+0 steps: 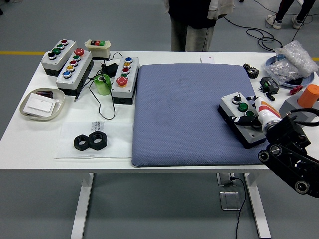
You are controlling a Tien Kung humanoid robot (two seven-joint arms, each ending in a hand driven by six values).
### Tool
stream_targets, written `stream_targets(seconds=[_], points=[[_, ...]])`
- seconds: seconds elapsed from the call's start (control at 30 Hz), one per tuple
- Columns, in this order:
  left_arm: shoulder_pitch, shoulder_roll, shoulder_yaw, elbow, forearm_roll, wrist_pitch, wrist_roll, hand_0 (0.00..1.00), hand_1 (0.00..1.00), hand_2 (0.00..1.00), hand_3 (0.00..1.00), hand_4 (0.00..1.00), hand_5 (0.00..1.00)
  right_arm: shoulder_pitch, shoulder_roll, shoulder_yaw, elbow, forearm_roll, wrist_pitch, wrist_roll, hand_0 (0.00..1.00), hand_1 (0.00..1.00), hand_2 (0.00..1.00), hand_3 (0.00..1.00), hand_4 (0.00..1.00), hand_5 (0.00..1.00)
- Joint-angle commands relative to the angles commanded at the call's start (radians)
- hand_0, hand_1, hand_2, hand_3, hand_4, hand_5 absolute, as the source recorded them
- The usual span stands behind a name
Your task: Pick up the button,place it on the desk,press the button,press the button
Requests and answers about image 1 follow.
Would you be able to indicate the white wall switch plate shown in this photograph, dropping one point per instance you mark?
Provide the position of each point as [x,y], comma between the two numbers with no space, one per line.
[40,103]

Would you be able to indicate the grey knob four-button control box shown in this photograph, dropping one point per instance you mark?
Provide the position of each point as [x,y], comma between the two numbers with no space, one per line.
[228,105]

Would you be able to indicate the white table leg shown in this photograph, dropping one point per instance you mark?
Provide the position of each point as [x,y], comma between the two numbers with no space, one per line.
[259,206]
[82,206]

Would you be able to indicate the clear bubble wrap bag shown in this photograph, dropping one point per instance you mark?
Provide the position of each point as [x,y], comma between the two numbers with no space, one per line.
[296,59]

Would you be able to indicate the grey five-button box blue end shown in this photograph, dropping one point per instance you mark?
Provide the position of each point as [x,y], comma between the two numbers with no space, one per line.
[82,71]

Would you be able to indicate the green tape roll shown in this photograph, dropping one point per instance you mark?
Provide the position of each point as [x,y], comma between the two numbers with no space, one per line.
[102,85]

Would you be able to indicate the person with white shoes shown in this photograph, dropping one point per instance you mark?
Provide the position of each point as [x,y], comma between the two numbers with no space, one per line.
[282,12]

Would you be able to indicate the clear printed plastic bag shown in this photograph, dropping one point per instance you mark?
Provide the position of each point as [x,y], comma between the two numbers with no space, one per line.
[117,142]

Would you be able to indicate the black module green terminals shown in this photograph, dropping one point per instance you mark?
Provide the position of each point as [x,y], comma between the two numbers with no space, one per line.
[270,84]

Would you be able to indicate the blue-grey padded mat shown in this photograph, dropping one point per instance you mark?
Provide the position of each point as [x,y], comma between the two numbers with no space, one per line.
[179,112]

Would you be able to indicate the black metal gear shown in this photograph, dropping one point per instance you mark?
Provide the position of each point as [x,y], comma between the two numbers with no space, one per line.
[252,72]

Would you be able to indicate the dark red small case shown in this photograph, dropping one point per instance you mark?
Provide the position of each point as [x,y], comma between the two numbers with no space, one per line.
[45,94]

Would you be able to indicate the small black connector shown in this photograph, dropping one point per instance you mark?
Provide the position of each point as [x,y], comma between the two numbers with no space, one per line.
[270,96]

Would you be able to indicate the cream three-button switch box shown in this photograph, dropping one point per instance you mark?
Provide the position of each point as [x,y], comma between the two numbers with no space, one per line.
[99,51]

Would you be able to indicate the cream rounded tray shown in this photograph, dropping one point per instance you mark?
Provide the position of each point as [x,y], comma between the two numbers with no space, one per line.
[58,105]

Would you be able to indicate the black hex nut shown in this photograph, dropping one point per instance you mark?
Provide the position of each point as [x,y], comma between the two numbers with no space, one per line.
[79,145]
[98,144]

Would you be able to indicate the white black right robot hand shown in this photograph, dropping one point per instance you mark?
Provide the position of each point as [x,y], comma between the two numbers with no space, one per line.
[266,110]

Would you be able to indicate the grey five-button box mushroom end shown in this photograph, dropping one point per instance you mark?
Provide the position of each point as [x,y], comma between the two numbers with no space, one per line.
[132,74]

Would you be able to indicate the black power adapter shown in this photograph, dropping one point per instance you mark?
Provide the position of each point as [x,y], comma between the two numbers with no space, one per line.
[111,68]

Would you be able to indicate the metal floor socket plate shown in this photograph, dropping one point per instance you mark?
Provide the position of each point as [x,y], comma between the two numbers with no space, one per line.
[230,200]

